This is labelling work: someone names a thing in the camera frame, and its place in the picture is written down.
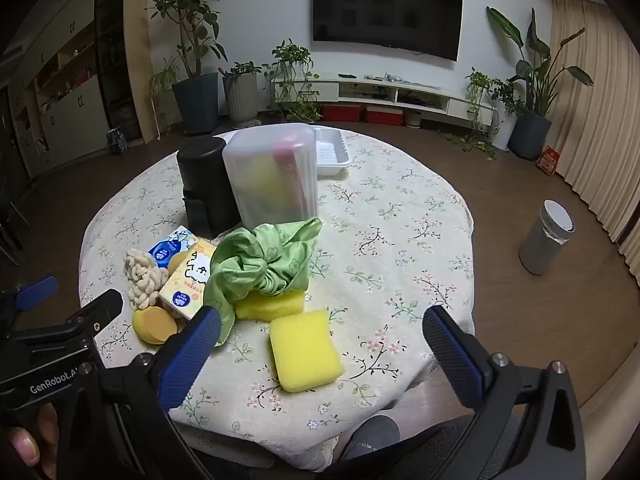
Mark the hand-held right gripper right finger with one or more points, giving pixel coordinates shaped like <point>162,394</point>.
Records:
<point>455,355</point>

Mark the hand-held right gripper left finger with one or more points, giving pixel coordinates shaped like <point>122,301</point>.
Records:
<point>190,355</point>

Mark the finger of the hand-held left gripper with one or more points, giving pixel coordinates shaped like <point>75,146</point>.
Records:
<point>37,290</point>
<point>102,306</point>

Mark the yellow round sponge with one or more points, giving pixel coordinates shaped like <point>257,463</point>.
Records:
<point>152,324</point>

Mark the yellow tissue pack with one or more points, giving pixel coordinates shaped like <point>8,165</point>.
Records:
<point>187,285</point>

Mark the blue and white tissue pack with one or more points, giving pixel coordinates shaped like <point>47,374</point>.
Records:
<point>167,248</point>

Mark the yellow rectangular sponge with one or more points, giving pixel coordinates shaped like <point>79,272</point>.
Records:
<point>270,306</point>
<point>305,350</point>

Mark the green cloth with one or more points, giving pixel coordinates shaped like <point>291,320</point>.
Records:
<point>250,265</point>

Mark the white plastic tray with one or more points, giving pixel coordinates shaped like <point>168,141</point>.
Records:
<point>332,152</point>

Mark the pink soft roll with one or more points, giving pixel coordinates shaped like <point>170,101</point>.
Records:
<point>291,160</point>

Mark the person's left hand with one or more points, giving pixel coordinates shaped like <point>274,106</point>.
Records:
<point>25,445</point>

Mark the dark chair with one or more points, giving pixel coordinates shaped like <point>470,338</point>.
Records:
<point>10,220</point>

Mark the person's grey shoe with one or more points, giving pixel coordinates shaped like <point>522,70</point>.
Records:
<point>370,435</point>

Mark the floral tablecloth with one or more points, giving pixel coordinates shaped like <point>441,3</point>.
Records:
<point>390,240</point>

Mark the grey trash can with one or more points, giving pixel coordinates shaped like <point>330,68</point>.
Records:
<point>542,240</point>

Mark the black cylinder container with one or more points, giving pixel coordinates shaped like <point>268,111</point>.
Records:
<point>202,180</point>

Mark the translucent plastic container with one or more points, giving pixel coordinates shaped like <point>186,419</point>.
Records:
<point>239,195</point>

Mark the yellow-green sponge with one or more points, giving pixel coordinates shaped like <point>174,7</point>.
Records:
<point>260,180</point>

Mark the vine on floor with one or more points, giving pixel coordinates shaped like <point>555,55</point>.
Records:
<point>472,142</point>

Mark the red box on floor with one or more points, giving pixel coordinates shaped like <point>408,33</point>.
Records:
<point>548,161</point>

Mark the tall plant in dark pot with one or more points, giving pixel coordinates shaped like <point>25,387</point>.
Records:
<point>196,102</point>

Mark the plant in white pot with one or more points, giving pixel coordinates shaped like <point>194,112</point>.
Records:
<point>504,127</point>

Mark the large-leaf plant in dark pot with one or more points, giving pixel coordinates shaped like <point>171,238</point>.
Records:
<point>529,132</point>

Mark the thin-stemmed leafy plant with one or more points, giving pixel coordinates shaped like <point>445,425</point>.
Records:
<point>162,77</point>

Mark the small white pot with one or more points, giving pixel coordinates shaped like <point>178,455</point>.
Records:
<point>413,118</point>

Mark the dark display shelf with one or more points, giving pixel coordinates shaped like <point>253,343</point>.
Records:
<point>117,60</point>

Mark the white television cabinet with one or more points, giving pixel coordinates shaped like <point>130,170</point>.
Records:
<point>460,106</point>

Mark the red storage box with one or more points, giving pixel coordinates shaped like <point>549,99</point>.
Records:
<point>384,116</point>
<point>341,112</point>

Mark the plant in ribbed grey pot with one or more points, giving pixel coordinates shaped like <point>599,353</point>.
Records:
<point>241,97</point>

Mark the beige curtain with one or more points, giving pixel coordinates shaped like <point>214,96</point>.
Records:
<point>595,110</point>

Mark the small pale blue object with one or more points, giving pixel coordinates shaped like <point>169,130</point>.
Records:
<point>391,78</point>

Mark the trailing vine plant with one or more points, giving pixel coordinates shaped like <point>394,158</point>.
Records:
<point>292,67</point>

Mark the white wall cabinet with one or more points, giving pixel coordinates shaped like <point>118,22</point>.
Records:
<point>65,105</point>

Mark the wall television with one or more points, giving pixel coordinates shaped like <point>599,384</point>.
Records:
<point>385,10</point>

